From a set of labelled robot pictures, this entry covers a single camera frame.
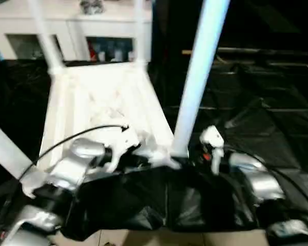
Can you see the white plastic table top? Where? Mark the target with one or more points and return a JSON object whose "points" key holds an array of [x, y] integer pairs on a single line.
{"points": [[105, 97]]}

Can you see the white glass door cabinet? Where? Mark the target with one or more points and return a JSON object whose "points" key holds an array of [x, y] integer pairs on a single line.
{"points": [[92, 20]]}

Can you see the black mat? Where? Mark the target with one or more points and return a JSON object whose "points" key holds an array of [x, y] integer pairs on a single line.
{"points": [[259, 115]]}

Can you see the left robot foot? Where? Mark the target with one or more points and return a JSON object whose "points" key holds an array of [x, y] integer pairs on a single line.
{"points": [[107, 243]]}

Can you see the red bottle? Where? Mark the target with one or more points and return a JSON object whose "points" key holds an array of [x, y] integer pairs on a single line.
{"points": [[92, 50]]}

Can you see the dark cabinet with gold label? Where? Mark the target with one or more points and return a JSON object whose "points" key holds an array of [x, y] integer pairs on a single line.
{"points": [[169, 25]]}

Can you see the blue white patterned jar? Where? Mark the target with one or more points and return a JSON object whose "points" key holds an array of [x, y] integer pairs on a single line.
{"points": [[91, 5]]}

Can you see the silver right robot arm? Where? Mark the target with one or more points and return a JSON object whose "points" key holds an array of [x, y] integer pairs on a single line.
{"points": [[261, 179]]}

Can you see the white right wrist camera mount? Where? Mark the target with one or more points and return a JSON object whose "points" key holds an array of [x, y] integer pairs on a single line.
{"points": [[213, 138]]}

